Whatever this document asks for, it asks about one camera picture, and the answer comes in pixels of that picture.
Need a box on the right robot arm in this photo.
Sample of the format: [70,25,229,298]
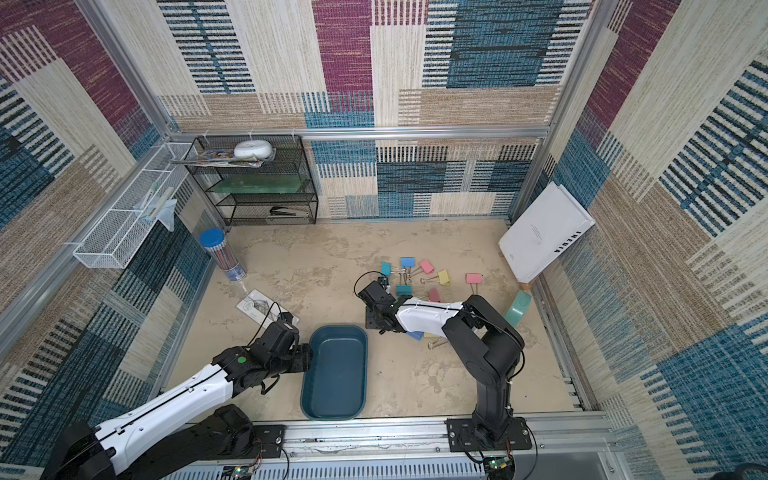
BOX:
[355,278,525,449]

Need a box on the blue binder clip back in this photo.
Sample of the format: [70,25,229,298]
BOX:
[399,257,416,276]

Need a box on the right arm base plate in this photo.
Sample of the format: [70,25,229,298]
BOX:
[445,417,534,453]

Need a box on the mint green tape roll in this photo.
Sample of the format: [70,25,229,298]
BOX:
[503,290,532,327]

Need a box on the teal binder clip centre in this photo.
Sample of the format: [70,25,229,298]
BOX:
[395,271,413,296]

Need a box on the green folder on shelf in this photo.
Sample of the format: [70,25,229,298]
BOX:
[207,175,307,194]

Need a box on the white book leaning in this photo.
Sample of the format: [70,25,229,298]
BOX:
[499,182,595,284]

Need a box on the pencil tube blue lid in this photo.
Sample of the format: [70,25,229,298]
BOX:
[199,228,246,282]

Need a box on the white ruler package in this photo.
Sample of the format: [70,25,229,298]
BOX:
[236,290,289,328]

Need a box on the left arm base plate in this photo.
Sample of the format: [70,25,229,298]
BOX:
[201,424,286,461]

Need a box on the pink binder clip right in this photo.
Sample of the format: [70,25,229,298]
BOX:
[465,273,483,295]

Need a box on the white wire wall basket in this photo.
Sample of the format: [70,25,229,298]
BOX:
[73,142,189,269]

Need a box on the teal plastic storage box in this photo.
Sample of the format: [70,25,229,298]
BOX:
[300,325,368,421]

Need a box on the black wire shelf rack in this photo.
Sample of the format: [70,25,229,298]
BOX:
[177,135,319,227]

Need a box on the yellow binder clip back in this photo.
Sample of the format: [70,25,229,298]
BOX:
[420,269,450,285]

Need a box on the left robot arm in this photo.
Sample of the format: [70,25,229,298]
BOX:
[42,313,313,479]

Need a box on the black stapler on shelf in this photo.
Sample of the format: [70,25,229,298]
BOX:
[269,206,310,218]

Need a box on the teal binder clip front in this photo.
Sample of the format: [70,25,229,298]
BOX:
[428,338,448,350]

